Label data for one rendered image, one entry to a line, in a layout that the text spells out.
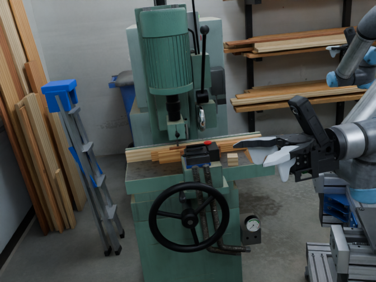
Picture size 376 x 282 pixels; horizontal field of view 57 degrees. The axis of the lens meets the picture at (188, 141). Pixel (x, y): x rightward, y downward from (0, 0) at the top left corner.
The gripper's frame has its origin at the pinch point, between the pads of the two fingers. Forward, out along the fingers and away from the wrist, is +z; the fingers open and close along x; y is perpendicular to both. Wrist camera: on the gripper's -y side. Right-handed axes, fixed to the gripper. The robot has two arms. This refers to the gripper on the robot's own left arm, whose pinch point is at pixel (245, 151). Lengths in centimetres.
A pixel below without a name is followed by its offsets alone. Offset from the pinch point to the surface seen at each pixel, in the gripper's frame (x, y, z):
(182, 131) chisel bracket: 75, 10, -3
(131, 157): 85, 20, 19
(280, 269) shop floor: 106, 110, -56
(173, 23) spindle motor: 66, -31, -3
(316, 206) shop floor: 156, 104, -114
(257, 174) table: 62, 30, -28
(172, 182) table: 67, 28, 6
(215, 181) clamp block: 55, 26, -8
